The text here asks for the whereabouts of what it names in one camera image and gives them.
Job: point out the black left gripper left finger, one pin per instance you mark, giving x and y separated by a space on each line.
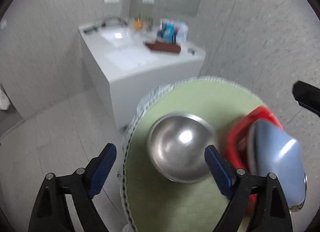
50 210

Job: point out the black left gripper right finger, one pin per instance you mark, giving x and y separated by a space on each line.
271 212

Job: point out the small steel bowl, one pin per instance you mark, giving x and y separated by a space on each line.
176 143

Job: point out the blue plastic plate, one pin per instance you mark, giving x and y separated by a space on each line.
272 150

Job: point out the green round tablecloth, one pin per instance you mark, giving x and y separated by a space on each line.
165 182

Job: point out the red plastic basin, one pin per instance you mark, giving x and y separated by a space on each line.
237 138

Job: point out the white sink counter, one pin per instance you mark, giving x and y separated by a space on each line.
124 70

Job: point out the brown folded cloth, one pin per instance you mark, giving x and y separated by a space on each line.
163 47

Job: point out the blue white plastic bag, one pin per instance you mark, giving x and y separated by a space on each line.
172 31

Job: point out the chrome faucet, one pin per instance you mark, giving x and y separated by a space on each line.
149 25

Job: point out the orange soap bottle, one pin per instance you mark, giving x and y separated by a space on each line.
138 23

